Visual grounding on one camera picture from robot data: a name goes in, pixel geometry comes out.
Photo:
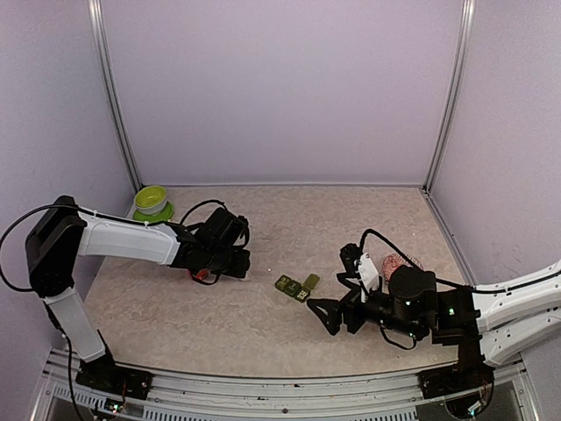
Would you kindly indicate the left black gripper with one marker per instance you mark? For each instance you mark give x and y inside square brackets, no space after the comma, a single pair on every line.
[241,267]

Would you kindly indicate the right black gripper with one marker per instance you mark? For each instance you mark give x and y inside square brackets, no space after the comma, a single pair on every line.
[351,307]

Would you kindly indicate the orange pill bottle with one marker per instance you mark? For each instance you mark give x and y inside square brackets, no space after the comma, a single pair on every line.
[201,275]

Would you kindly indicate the green weekly pill organizer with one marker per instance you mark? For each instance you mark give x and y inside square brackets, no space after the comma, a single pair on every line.
[300,291]

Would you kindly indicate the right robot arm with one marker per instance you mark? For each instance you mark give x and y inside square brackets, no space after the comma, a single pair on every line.
[487,324]

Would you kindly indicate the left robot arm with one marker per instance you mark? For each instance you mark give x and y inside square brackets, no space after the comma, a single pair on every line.
[66,231]

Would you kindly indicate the red patterned bowl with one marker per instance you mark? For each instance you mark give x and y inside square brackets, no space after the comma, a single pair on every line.
[393,261]

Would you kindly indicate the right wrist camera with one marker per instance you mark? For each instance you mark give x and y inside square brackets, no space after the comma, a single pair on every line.
[359,265]

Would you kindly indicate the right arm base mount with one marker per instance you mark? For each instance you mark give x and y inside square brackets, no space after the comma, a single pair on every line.
[444,381]

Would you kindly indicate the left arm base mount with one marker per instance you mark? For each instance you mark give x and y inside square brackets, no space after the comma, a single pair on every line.
[116,380]

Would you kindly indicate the left aluminium frame post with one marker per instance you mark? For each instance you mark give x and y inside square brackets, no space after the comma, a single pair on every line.
[103,52]

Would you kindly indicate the aluminium frame post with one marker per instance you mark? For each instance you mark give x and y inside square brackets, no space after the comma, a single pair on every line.
[453,93]
[103,52]

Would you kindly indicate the right aluminium frame post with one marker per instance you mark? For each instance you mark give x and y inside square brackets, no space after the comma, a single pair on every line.
[453,93]

